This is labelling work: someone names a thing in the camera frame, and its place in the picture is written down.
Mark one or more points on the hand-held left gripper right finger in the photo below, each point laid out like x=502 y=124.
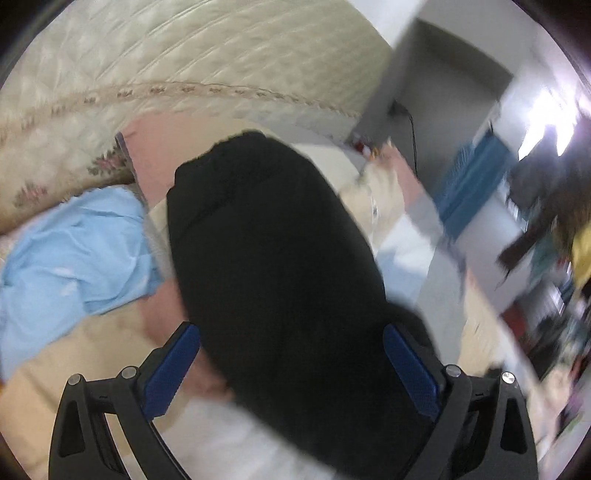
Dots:
x=412 y=369

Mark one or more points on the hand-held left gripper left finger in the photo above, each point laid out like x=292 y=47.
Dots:
x=171 y=369

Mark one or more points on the black garment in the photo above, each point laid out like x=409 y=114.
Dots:
x=281 y=295

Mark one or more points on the dark hanging clothes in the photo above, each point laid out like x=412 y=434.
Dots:
x=545 y=217

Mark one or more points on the light blue cloth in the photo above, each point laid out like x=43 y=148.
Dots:
x=69 y=263

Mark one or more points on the pink cloth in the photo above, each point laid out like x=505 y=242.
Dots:
x=164 y=147

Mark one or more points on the cream quilted bedspread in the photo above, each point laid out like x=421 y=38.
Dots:
x=161 y=87

